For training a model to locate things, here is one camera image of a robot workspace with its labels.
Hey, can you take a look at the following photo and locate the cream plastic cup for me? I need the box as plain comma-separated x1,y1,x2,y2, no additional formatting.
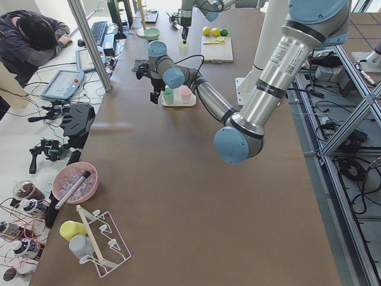
179,42,189,57

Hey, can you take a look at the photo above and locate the wooden cutting board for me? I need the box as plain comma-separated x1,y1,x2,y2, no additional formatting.
201,36,233,63

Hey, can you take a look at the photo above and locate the wooden mug tree stand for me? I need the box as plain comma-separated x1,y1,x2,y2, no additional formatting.
134,0,146,38

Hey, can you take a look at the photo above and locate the cream serving tray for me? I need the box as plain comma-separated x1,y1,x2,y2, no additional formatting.
161,89,196,107

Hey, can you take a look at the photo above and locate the green plastic cup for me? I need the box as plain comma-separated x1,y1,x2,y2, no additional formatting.
163,87,174,105

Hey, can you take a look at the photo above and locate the aluminium frame post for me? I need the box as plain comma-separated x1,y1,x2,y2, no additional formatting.
67,0,112,92

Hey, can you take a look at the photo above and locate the person resting at desk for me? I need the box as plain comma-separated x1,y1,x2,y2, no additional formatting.
1,10,71,87

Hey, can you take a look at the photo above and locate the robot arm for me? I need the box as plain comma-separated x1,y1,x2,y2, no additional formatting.
174,0,242,45
136,1,351,164

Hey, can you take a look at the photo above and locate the whole yellow lemon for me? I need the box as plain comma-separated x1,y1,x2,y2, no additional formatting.
202,27,211,36

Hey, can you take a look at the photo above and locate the pink plastic cup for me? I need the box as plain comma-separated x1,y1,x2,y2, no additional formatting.
180,86,192,104

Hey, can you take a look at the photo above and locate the pink bowl with ice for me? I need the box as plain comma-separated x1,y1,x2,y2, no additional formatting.
52,162,99,204

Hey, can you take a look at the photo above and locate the green lime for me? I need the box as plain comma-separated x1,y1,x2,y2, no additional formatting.
220,29,229,36

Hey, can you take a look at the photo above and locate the green bowl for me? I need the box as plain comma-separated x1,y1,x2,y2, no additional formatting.
143,27,160,41

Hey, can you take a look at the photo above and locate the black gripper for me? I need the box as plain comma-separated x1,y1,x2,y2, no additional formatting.
136,61,164,104
171,9,192,45

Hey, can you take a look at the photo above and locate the black keyboard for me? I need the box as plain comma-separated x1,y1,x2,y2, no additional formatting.
90,21,108,46

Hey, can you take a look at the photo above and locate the gray cup on rack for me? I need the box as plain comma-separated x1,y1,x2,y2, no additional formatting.
69,235,95,259

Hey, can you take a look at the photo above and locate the gray folded cloth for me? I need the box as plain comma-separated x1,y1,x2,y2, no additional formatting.
132,60,148,72

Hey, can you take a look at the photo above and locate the yellow cup on rack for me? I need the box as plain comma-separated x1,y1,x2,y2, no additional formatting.
60,220,87,241

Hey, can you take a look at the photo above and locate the white wire cup rack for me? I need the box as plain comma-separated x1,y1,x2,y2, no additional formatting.
79,209,132,278

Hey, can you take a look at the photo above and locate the wooden stick on rack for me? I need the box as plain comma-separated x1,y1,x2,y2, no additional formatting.
76,205,105,266

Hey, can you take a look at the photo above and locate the blue teach pendant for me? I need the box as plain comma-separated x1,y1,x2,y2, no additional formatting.
41,70,85,100

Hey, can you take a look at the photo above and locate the yellow plastic knife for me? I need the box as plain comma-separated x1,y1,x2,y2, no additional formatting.
202,41,224,45

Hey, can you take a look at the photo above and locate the metal muddler tool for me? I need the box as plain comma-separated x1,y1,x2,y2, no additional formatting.
55,170,91,210

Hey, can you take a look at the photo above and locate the iced coffee cup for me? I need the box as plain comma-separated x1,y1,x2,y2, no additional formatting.
13,181,45,201

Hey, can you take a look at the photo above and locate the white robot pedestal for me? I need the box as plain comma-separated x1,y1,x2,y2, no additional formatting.
235,0,289,106

